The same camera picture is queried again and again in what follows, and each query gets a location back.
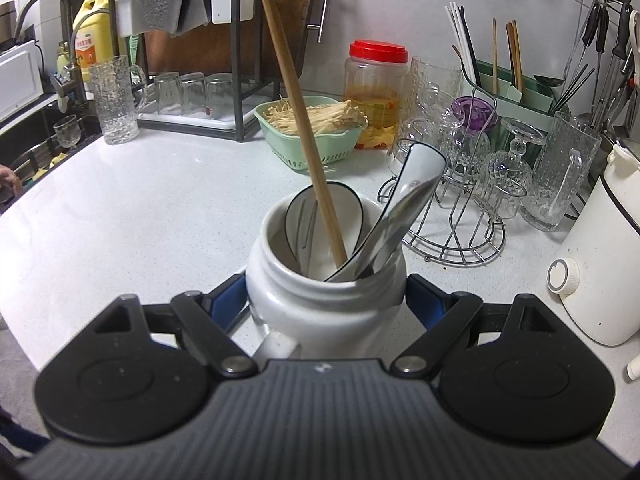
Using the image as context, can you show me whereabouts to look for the white ceramic soup spoon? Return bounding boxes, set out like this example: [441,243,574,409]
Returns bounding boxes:
[283,142,447,283]

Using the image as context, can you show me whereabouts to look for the white Starbucks ceramic jar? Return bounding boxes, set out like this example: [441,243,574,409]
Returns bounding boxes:
[245,194,407,364]

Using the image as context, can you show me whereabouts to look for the stainless steel spoon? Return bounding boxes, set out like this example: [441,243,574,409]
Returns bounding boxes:
[348,177,440,281]

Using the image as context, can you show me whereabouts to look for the wooden chopstick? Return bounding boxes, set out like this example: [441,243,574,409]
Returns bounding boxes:
[262,0,347,266]

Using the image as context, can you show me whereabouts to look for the kitchen faucet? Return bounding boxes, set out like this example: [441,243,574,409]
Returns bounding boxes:
[13,0,87,110]

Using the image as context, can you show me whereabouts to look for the hanging kitchen utensils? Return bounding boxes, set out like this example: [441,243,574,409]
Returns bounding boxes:
[553,0,639,139]

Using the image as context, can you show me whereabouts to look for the white electric cooking pot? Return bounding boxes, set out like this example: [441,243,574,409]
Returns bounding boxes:
[547,139,640,347]

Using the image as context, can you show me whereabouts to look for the textured glass mug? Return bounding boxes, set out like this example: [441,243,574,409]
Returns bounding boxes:
[520,112,601,232]

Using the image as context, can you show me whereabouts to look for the purple lid container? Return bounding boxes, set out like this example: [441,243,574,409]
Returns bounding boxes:
[451,96,498,133]

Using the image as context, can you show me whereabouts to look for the green plastic basket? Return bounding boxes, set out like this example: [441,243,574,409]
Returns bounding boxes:
[254,96,368,171]

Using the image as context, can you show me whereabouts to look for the green utensil drainer holder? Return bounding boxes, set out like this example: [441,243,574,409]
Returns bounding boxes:
[459,61,555,132]

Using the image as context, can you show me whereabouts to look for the bundle of dry noodles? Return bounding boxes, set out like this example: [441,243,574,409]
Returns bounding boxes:
[265,100,368,136]

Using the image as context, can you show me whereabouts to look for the upturned clear glass cup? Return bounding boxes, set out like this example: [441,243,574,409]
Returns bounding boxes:
[154,72,182,115]

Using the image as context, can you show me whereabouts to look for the tall textured glass pitcher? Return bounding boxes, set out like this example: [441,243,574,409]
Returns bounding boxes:
[89,55,144,145]

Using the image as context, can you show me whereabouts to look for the red lid plastic jar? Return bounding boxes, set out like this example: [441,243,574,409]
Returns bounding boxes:
[343,39,409,150]

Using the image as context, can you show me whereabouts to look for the wooden cutting board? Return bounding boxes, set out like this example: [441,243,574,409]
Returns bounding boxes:
[144,0,311,78]

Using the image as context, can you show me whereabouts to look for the yellow oil bottle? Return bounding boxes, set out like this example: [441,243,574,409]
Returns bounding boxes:
[73,0,113,84]

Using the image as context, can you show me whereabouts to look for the metal wire cup rack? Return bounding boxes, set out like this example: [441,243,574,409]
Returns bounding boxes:
[378,107,506,268]

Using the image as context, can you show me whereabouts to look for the metal cabinet handle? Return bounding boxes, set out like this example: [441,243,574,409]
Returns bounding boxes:
[307,0,338,44]

